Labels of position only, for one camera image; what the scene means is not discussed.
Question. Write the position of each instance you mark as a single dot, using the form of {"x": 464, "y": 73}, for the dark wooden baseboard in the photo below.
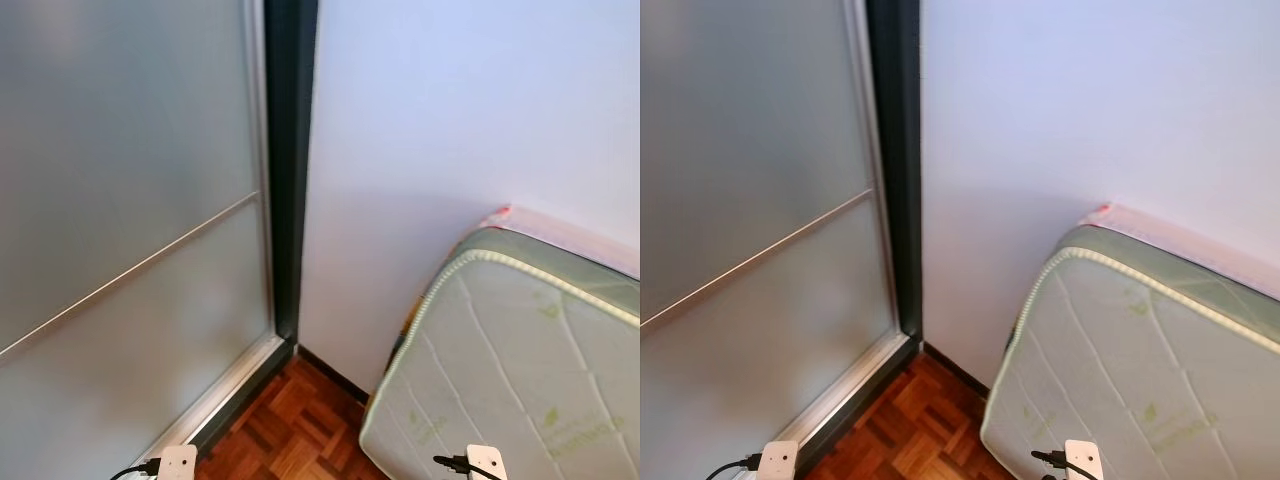
{"x": 335, "y": 372}
{"x": 955, "y": 368}

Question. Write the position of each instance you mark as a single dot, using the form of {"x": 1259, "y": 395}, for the frosted glass sliding door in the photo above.
{"x": 120, "y": 150}
{"x": 760, "y": 150}

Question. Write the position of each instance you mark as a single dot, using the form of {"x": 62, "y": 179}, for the dark door frame post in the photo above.
{"x": 290, "y": 150}
{"x": 895, "y": 150}

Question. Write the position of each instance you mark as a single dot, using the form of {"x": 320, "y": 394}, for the pink padded board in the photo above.
{"x": 1180, "y": 238}
{"x": 570, "y": 235}

